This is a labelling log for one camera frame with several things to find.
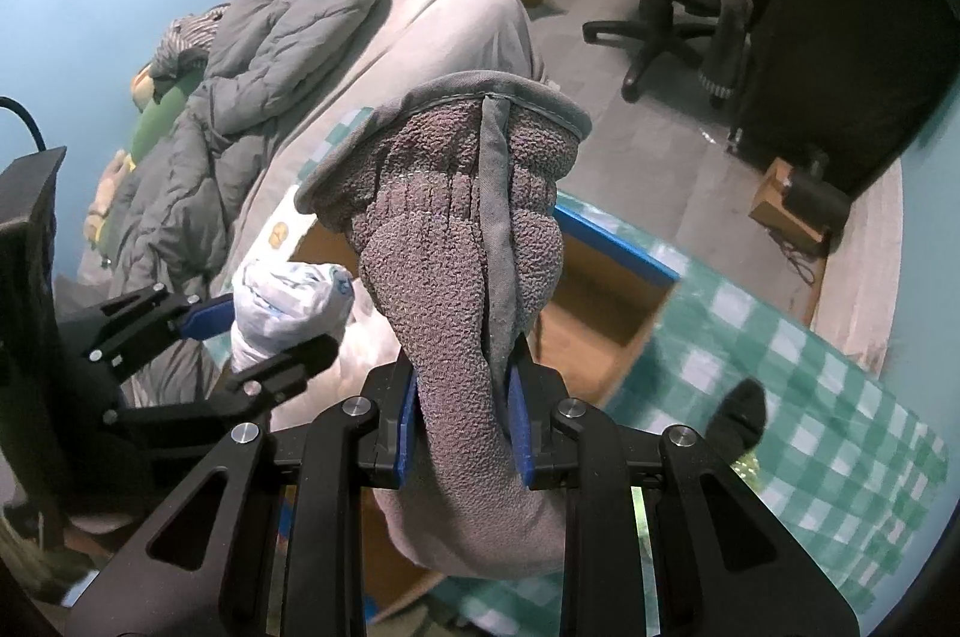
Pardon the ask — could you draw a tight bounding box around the green patterned cloth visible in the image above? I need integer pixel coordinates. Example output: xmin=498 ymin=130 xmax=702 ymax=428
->
xmin=731 ymin=450 xmax=761 ymax=494

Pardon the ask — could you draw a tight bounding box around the blue cardboard box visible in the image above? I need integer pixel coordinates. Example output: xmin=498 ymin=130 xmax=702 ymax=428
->
xmin=283 ymin=204 xmax=680 ymax=623

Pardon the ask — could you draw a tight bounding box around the beige bed mattress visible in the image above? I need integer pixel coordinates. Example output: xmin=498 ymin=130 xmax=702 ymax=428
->
xmin=210 ymin=0 xmax=547 ymax=295

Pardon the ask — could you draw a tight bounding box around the grey quilted blanket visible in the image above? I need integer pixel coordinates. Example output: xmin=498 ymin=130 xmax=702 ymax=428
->
xmin=89 ymin=0 xmax=389 ymax=301

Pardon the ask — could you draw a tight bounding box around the grey brown towel mitt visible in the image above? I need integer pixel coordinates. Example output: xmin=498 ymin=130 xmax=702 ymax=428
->
xmin=295 ymin=70 xmax=590 ymax=578

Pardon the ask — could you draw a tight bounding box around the green checkered tablecloth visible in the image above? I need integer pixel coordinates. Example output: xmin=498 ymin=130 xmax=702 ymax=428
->
xmin=299 ymin=107 xmax=950 ymax=637

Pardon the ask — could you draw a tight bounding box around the white plastic bag bundle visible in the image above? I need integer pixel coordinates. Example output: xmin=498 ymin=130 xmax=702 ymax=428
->
xmin=231 ymin=261 xmax=355 ymax=373

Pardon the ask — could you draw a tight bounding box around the white mesh bath pouf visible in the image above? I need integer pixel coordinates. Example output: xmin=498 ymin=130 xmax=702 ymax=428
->
xmin=270 ymin=288 xmax=400 ymax=432

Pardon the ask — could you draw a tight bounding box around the black sock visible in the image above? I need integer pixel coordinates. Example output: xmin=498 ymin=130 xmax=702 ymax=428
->
xmin=704 ymin=377 xmax=766 ymax=466

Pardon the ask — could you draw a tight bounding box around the black fabric wardrobe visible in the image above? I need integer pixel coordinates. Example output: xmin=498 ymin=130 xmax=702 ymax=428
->
xmin=734 ymin=0 xmax=958 ymax=196

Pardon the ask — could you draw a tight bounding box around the black cylinder device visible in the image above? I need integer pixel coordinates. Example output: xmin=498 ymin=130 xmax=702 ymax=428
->
xmin=782 ymin=151 xmax=853 ymax=234

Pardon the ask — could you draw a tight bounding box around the small cardboard box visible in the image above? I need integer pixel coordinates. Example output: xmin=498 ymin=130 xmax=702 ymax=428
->
xmin=748 ymin=159 xmax=827 ymax=255

